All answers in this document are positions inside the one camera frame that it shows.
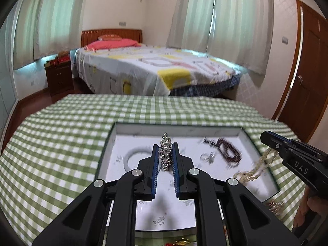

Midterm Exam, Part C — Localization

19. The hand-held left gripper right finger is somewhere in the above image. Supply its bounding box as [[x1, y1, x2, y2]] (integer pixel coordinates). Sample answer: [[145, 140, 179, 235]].
[[172, 142, 301, 246]]

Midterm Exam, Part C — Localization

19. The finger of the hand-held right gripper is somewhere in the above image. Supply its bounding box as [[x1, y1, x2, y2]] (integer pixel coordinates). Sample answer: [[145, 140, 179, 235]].
[[266, 131, 292, 147], [260, 132, 285, 160]]

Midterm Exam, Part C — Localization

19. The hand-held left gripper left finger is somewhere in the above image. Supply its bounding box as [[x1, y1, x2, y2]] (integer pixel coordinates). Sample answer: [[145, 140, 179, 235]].
[[32, 143, 161, 246]]

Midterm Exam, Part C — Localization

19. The silver rhinestone bracelet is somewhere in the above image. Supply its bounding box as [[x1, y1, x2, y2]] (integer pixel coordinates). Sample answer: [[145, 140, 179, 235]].
[[159, 132, 173, 172]]

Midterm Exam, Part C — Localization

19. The pearl bead strand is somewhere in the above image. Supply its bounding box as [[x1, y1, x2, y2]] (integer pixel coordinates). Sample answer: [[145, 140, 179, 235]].
[[233, 147, 281, 185]]

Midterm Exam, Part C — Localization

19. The white bangle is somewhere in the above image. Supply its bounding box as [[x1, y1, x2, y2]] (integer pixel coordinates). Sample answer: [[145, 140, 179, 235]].
[[124, 147, 154, 173]]

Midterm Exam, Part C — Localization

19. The silver pearl ring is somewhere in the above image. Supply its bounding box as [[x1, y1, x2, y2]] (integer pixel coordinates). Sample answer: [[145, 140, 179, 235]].
[[199, 151, 215, 164]]

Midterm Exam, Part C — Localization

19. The shallow dark-rimmed tray box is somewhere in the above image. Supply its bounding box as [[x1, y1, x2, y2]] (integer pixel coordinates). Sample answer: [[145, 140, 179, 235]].
[[95, 122, 281, 232]]

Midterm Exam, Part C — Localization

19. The brown wooden bead bracelet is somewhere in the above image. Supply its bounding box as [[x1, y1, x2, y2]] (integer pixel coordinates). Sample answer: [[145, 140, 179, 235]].
[[203, 137, 243, 169]]

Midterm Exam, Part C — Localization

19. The person's right hand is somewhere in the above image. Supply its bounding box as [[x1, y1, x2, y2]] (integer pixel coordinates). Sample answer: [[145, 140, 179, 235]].
[[293, 187, 328, 233]]

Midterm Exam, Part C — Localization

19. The brown wooden door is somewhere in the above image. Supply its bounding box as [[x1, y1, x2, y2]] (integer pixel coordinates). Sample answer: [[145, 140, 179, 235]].
[[271, 0, 328, 144]]

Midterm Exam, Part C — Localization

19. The blue plaid bed skirt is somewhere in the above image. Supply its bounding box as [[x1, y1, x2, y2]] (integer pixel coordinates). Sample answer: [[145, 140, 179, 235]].
[[169, 75, 243, 98]]

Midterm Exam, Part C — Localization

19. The bed with patterned sheet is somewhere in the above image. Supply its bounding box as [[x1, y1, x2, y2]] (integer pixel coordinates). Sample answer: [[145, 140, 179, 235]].
[[74, 44, 243, 97]]

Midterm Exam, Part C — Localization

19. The green checked tablecloth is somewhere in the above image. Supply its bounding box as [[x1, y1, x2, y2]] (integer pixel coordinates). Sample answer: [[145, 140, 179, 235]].
[[0, 95, 308, 246]]

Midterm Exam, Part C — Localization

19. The pale green curtain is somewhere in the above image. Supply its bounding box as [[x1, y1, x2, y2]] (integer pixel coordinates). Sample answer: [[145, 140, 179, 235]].
[[206, 0, 275, 75], [166, 0, 217, 52], [33, 0, 91, 60], [12, 0, 55, 70]]

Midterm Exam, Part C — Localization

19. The pink pillow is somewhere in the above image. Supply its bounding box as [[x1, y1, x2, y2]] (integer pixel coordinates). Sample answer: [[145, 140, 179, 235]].
[[84, 38, 141, 51]]

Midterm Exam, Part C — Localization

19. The dark wooden nightstand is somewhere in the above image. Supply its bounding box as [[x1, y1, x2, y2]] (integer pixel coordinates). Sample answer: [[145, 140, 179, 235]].
[[44, 59, 75, 97]]

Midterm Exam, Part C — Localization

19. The red embroidered cushion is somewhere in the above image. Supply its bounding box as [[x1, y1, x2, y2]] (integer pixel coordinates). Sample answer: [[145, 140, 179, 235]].
[[98, 33, 122, 41]]

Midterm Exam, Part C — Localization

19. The wooden headboard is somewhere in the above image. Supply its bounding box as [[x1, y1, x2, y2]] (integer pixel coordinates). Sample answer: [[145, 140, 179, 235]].
[[81, 28, 143, 47]]

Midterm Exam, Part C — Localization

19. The frosted glass wardrobe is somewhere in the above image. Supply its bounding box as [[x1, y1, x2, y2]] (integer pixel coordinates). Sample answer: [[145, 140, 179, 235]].
[[0, 13, 20, 149]]

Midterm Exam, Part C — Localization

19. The pinkish crystal bracelet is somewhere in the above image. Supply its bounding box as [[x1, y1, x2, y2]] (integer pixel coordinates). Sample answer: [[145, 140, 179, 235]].
[[266, 200, 285, 213]]

